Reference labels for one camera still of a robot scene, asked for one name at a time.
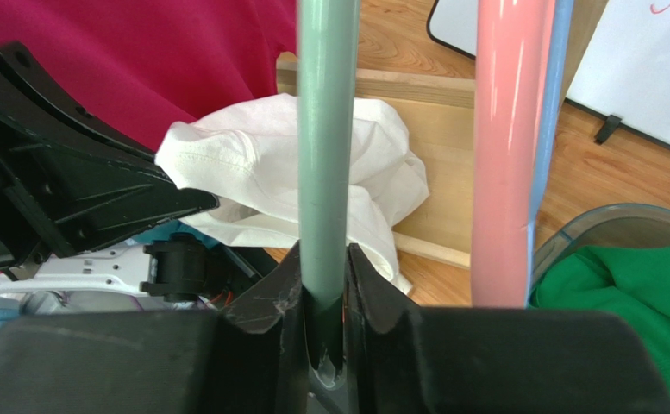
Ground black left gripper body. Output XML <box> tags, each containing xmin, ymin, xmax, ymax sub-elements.
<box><xmin>0</xmin><ymin>42</ymin><xmax>219</xmax><ymax>272</ymax></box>

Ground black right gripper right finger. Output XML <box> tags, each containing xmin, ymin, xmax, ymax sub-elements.
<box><xmin>345</xmin><ymin>245</ymin><xmax>670</xmax><ymax>413</ymax></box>

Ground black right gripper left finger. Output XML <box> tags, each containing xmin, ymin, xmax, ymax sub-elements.
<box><xmin>0</xmin><ymin>248</ymin><xmax>309</xmax><ymax>413</ymax></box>

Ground magenta t shirt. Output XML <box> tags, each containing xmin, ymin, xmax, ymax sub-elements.
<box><xmin>0</xmin><ymin>0</ymin><xmax>299</xmax><ymax>278</ymax></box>

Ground white t shirt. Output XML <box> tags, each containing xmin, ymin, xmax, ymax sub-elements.
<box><xmin>155</xmin><ymin>94</ymin><xmax>429</xmax><ymax>292</ymax></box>

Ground green t shirt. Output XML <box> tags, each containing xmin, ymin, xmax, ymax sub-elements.
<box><xmin>529</xmin><ymin>246</ymin><xmax>670</xmax><ymax>391</ymax></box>

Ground pale green hanger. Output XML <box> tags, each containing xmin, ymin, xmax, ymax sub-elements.
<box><xmin>297</xmin><ymin>0</ymin><xmax>360</xmax><ymax>311</ymax></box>

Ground pink hanger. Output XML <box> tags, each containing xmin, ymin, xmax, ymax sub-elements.
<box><xmin>470</xmin><ymin>1</ymin><xmax>554</xmax><ymax>308</ymax></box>

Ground light blue wire hanger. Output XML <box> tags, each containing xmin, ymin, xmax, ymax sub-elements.
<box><xmin>525</xmin><ymin>0</ymin><xmax>574</xmax><ymax>299</ymax></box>

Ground light blue t shirt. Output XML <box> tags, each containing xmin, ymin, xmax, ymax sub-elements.
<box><xmin>0</xmin><ymin>222</ymin><xmax>218</xmax><ymax>328</ymax></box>

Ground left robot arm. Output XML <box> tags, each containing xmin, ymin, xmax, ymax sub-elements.
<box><xmin>0</xmin><ymin>42</ymin><xmax>276</xmax><ymax>312</ymax></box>

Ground wooden clothes rack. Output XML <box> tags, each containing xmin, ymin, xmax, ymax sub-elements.
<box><xmin>275</xmin><ymin>0</ymin><xmax>605</xmax><ymax>271</ymax></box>

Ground clear blue plastic tub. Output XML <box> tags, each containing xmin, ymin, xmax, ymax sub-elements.
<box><xmin>531</xmin><ymin>204</ymin><xmax>670</xmax><ymax>285</ymax></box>

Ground white board with red writing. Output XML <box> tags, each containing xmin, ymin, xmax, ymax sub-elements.
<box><xmin>426</xmin><ymin>0</ymin><xmax>670</xmax><ymax>164</ymax></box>

